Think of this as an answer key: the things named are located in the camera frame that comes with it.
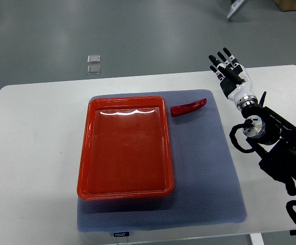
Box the upper floor plate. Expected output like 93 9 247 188
87 54 101 64

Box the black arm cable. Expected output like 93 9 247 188
229 123 256 154

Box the blue-grey textured mat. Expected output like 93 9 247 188
77 89 247 232

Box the black table label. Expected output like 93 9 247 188
113 232 130 237

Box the red pepper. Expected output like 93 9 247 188
170 98 207 117

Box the red plastic tray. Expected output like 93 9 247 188
77 96 174 201

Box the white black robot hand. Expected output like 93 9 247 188
208 47 258 111

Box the wooden box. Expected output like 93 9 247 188
275 0 296 11

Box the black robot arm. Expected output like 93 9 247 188
240 93 296 196

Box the white table leg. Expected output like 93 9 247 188
249 233 265 245

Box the grey leaning board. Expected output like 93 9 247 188
227 0 248 20

